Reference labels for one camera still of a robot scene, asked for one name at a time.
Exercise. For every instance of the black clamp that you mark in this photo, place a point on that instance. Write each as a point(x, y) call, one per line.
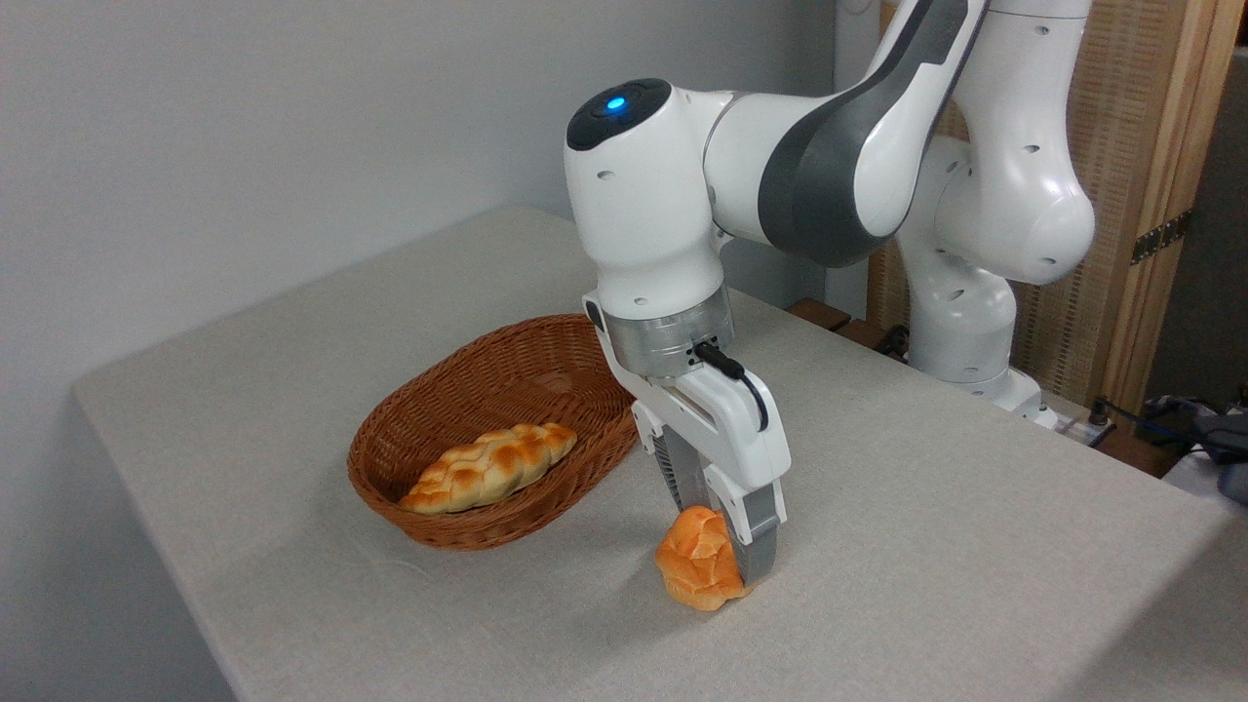
point(892, 341)

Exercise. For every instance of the grey fabric table cover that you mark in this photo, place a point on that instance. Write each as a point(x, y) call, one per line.
point(926, 507)

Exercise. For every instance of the long braided bread loaf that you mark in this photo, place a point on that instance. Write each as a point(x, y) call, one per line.
point(487, 468)

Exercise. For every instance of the dark metal hinge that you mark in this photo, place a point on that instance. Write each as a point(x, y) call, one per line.
point(1160, 237)

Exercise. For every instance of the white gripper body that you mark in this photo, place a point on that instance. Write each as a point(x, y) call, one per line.
point(731, 429)

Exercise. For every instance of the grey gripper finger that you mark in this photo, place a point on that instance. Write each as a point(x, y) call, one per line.
point(759, 546)
point(687, 478)

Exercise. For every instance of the brown oval wicker basket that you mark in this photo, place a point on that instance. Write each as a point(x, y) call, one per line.
point(468, 400)

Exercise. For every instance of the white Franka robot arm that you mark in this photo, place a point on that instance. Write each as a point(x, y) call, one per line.
point(643, 214)

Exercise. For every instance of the round orange bread roll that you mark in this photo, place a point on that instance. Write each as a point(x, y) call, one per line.
point(697, 565)

